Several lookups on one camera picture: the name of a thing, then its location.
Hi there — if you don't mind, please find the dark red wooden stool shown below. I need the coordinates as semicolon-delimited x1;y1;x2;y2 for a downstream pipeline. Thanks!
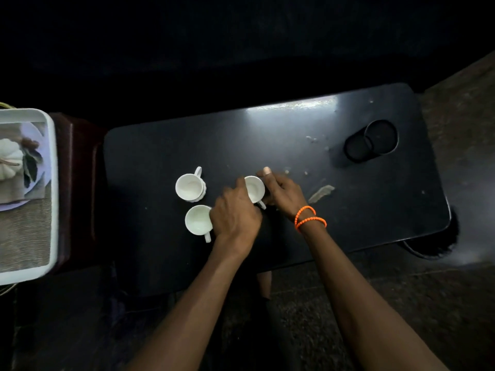
49;113;107;274

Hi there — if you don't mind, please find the person's left forearm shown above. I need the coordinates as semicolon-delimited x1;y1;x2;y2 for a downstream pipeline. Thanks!
126;240;253;371

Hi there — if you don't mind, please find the white cup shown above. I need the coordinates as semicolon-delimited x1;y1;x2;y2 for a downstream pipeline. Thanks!
244;175;268;210
175;166;207;203
184;205;213;244

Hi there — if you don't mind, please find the person's right forearm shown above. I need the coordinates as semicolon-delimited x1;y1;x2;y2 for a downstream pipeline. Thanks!
296;219;450;371

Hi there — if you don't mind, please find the person's left hand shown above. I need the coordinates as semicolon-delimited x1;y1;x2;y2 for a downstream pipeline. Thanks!
209;177;264;261

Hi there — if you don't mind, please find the orange bead bracelet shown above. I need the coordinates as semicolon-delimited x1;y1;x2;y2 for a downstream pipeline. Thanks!
295;216;328;233
293;205;317;227

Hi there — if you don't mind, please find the person's right hand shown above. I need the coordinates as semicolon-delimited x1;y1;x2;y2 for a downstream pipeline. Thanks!
256;166;310;221

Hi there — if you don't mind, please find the person's leg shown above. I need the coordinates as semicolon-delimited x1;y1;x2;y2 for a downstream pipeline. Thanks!
256;271;273;300

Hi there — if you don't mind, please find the white printed tray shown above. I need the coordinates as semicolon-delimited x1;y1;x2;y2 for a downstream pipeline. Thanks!
0;108;60;286

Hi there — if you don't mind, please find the black round cup holder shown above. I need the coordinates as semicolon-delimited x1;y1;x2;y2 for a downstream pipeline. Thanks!
343;119;399;164

